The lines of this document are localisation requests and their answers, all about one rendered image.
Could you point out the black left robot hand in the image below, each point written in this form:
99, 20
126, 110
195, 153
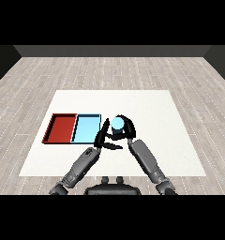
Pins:
101, 136

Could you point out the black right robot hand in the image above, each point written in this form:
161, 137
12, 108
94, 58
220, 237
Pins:
129, 128

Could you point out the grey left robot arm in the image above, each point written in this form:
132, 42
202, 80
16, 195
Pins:
80, 168

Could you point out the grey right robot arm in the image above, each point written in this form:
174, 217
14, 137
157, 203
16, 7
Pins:
148, 164

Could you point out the light blue shallow open box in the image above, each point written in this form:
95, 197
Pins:
86, 128

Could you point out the red shallow open box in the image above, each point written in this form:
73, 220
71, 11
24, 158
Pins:
61, 128

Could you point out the dark grey robot body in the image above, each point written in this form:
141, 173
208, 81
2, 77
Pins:
112, 188

